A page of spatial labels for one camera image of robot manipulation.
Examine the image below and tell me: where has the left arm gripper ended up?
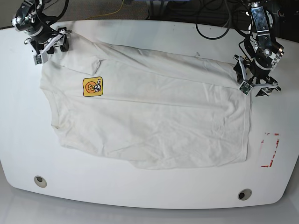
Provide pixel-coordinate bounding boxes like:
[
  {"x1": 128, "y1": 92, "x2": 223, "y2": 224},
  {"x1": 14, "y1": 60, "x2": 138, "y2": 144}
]
[{"x1": 234, "y1": 6, "x2": 284, "y2": 97}]

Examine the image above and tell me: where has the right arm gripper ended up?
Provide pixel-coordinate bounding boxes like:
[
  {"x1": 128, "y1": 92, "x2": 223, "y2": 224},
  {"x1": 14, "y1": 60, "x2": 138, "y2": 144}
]
[{"x1": 11, "y1": 0, "x2": 71, "y2": 58}]

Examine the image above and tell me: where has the white printed t-shirt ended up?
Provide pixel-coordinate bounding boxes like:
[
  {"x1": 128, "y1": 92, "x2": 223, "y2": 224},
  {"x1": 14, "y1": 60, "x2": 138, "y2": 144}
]
[{"x1": 40, "y1": 34, "x2": 251, "y2": 169}]

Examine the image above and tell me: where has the red tape rectangle marking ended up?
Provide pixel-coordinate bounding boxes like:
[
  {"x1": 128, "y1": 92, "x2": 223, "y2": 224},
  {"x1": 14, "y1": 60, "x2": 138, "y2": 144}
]
[{"x1": 258, "y1": 133, "x2": 280, "y2": 168}]

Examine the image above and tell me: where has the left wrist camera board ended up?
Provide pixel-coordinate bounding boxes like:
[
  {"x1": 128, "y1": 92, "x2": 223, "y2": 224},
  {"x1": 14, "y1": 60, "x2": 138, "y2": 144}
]
[{"x1": 239, "y1": 81, "x2": 252, "y2": 95}]

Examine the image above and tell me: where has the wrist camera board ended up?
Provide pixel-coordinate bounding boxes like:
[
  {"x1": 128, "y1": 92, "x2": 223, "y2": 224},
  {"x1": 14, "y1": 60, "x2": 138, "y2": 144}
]
[
  {"x1": 239, "y1": 81, "x2": 252, "y2": 95},
  {"x1": 33, "y1": 55, "x2": 43, "y2": 65}
]

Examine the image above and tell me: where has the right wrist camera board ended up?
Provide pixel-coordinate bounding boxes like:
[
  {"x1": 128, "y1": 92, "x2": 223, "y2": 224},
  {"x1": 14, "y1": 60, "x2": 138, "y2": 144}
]
[{"x1": 33, "y1": 55, "x2": 43, "y2": 65}]

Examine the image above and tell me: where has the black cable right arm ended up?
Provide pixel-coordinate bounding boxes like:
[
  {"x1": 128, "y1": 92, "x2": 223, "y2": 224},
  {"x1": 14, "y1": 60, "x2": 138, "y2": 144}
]
[{"x1": 35, "y1": 0, "x2": 70, "y2": 33}]

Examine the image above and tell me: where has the yellow floor cable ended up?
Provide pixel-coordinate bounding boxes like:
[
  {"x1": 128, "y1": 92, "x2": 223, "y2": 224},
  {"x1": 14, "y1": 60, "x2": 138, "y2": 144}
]
[{"x1": 86, "y1": 0, "x2": 124, "y2": 21}]

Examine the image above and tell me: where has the right table cable grommet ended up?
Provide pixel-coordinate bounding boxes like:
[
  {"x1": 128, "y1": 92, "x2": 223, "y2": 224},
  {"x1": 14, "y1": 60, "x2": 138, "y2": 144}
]
[{"x1": 237, "y1": 189, "x2": 252, "y2": 201}]

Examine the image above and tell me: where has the table cable grommet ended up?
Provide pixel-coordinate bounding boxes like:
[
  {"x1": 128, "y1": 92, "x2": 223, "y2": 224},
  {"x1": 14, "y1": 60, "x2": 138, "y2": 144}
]
[
  {"x1": 34, "y1": 176, "x2": 47, "y2": 188},
  {"x1": 237, "y1": 189, "x2": 252, "y2": 201}
]

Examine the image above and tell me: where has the left table cable grommet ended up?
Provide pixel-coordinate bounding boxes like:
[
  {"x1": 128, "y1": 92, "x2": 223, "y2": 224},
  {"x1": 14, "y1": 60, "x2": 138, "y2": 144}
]
[{"x1": 34, "y1": 176, "x2": 47, "y2": 188}]

